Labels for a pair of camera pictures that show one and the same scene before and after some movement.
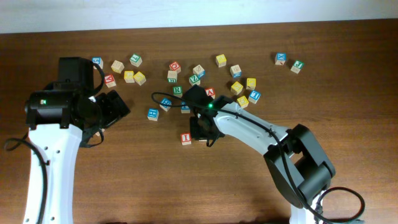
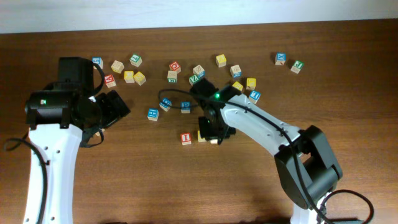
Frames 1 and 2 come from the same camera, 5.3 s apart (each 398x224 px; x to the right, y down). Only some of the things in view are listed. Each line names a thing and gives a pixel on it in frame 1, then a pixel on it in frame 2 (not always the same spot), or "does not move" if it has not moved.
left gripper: (116, 108) does not move
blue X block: (280, 58) does not move
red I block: (186, 139) does not move
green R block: (177, 91) → (213, 141)
